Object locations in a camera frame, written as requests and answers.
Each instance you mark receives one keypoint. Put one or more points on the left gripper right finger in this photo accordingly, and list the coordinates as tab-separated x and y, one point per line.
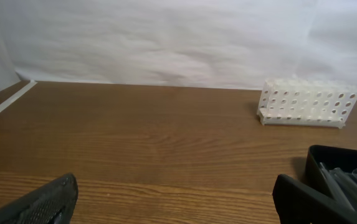
302	205

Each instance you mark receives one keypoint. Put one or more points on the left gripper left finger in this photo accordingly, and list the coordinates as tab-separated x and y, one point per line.
41	205

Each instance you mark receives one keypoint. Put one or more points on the black tray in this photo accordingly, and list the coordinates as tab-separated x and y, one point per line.
337	158

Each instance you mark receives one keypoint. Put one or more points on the white test tube rack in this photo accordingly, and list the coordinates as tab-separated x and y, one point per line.
306	105

